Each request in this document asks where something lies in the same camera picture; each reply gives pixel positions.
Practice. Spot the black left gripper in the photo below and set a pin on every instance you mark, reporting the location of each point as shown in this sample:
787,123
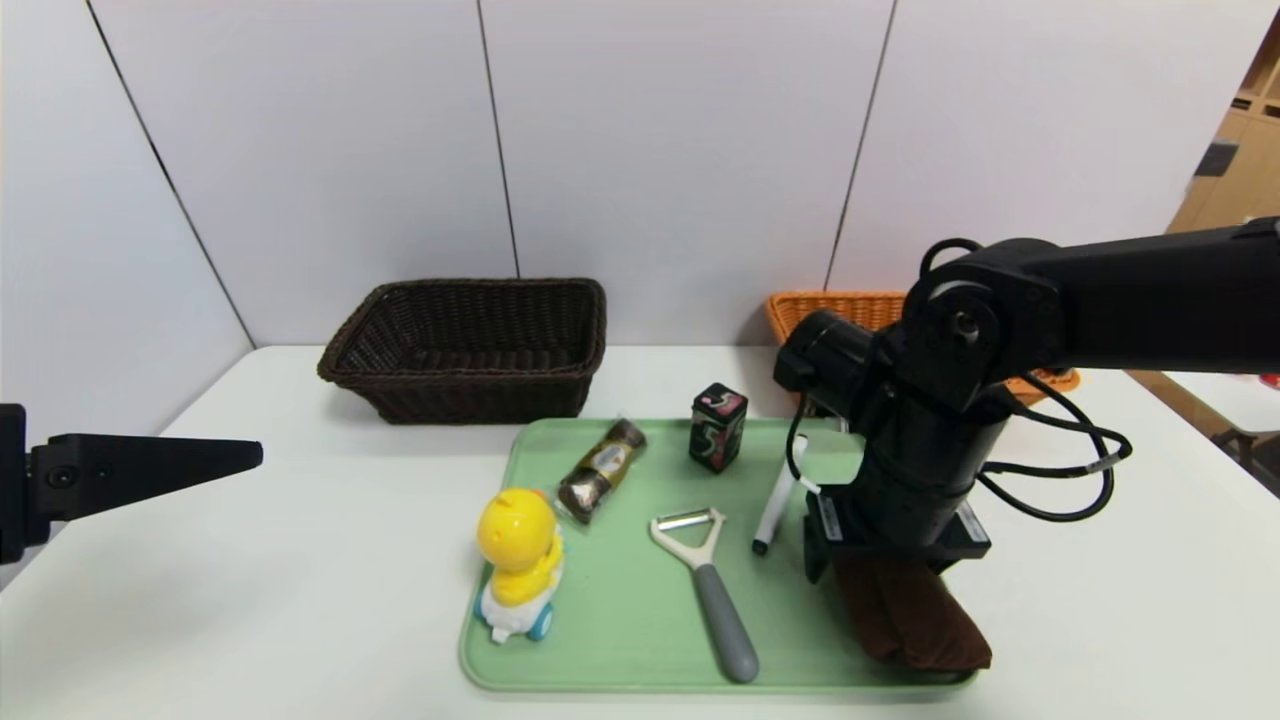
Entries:
10,485

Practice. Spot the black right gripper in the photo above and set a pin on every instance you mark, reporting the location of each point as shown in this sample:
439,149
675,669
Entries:
838,528

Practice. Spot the brown towel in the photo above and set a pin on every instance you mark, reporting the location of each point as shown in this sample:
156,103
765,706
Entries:
920,620

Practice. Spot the black gum box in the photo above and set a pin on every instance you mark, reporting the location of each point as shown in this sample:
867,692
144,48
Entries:
716,435

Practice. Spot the gold chocolate pack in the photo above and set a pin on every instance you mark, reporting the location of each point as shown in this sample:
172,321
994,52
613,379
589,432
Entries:
605,465

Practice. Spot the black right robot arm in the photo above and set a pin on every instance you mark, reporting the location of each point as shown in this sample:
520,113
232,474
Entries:
1150,300

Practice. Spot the orange wicker basket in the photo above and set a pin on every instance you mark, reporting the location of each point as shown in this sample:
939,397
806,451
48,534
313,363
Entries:
830,310

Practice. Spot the dark brown wicker basket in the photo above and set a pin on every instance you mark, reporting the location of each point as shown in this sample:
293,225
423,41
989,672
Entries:
470,400

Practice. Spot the white marker pen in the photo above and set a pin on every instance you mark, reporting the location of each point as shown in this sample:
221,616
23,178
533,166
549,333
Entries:
772,515

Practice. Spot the green plastic tray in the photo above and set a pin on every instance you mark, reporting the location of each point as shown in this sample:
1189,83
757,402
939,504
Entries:
640,600

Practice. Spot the yellow duck toy car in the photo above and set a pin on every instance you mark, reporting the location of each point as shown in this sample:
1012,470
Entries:
515,530

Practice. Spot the white side table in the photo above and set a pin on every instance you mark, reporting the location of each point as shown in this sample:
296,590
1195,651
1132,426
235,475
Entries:
1230,400

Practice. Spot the wooden cabinet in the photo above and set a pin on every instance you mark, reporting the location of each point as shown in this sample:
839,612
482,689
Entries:
1245,190

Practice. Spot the dark cabinet sign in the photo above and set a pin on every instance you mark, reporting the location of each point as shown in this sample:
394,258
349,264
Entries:
1220,160

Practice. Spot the dark side table frame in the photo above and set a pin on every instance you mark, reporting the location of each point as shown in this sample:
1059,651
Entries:
1255,450

